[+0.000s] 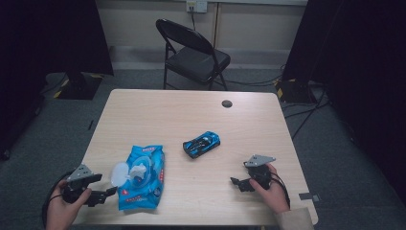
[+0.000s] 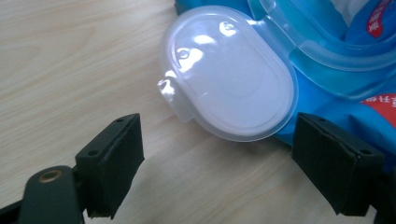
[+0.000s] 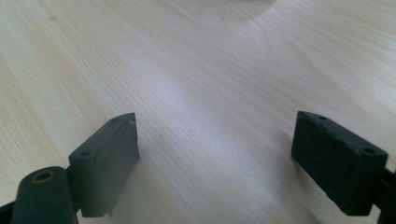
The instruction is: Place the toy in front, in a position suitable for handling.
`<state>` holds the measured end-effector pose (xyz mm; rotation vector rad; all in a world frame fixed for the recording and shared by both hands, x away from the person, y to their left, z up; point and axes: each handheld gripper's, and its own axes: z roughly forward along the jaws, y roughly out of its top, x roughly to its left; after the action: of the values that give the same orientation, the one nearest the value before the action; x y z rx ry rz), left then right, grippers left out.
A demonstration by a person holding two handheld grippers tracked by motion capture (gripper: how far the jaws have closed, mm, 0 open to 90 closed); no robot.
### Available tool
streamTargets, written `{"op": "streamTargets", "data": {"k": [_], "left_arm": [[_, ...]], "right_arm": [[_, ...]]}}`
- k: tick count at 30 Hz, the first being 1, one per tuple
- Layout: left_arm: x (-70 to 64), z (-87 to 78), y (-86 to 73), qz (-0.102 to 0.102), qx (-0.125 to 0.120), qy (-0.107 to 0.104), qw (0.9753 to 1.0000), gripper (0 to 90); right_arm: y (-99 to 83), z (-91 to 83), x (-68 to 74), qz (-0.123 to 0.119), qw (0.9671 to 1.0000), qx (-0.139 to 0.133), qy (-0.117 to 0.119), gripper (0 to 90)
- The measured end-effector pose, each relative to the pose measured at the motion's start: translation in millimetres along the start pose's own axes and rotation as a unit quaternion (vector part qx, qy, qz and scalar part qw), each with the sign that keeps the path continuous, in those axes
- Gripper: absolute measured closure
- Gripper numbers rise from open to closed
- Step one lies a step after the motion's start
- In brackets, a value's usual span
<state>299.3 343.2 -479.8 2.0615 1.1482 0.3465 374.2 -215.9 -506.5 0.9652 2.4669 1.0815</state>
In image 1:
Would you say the blue toy car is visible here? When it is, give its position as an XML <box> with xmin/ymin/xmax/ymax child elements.
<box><xmin>182</xmin><ymin>130</ymin><xmax>221</xmax><ymax>159</ymax></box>

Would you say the hand-held gripper cable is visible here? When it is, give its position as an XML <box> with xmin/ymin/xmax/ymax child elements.
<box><xmin>269</xmin><ymin>172</ymin><xmax>291</xmax><ymax>209</ymax></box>
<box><xmin>41</xmin><ymin>172</ymin><xmax>70</xmax><ymax>228</ymax></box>

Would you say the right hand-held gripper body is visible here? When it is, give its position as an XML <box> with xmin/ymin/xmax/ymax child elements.
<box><xmin>243</xmin><ymin>154</ymin><xmax>277</xmax><ymax>190</ymax></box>

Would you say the right hand-held gripper cable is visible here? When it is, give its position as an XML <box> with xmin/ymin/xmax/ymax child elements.
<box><xmin>269</xmin><ymin>172</ymin><xmax>291</xmax><ymax>209</ymax></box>

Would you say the black floor cable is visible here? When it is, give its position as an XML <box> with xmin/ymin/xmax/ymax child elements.
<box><xmin>223</xmin><ymin>74</ymin><xmax>283</xmax><ymax>88</ymax></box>
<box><xmin>282</xmin><ymin>89</ymin><xmax>331</xmax><ymax>142</ymax></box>

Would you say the white wall outlet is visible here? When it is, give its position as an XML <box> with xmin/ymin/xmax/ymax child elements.
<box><xmin>186</xmin><ymin>0</ymin><xmax>209</xmax><ymax>13</ymax></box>

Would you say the person's left hand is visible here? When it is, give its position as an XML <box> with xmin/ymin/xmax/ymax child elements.
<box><xmin>46</xmin><ymin>180</ymin><xmax>93</xmax><ymax>230</ymax></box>

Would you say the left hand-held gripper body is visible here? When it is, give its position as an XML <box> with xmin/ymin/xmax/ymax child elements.
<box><xmin>61</xmin><ymin>163</ymin><xmax>103</xmax><ymax>205</ymax></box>

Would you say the black folding chair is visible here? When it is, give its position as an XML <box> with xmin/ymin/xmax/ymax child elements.
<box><xmin>155</xmin><ymin>18</ymin><xmax>232</xmax><ymax>91</ymax></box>

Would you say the left hand-held gripper cable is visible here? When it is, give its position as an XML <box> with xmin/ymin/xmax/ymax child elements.
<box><xmin>41</xmin><ymin>172</ymin><xmax>70</xmax><ymax>228</ymax></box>

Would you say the grey tape strip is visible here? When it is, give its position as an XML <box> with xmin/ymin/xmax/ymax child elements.
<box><xmin>299</xmin><ymin>193</ymin><xmax>321</xmax><ymax>202</ymax></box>

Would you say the blue wet wipes pack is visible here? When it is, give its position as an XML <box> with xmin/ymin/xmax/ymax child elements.
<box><xmin>110</xmin><ymin>145</ymin><xmax>166</xmax><ymax>212</ymax></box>

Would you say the black stand base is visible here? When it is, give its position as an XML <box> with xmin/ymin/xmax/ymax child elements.
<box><xmin>275</xmin><ymin>78</ymin><xmax>317</xmax><ymax>104</ymax></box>
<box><xmin>54</xmin><ymin>71</ymin><xmax>103</xmax><ymax>101</ymax></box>

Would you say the person's right hand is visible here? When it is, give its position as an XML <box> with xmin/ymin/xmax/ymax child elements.
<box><xmin>248</xmin><ymin>163</ymin><xmax>290</xmax><ymax>215</ymax></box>

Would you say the black curtain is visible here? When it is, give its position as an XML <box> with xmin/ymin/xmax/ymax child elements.
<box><xmin>282</xmin><ymin>0</ymin><xmax>406</xmax><ymax>205</ymax></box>
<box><xmin>0</xmin><ymin>0</ymin><xmax>114</xmax><ymax>161</ymax></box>

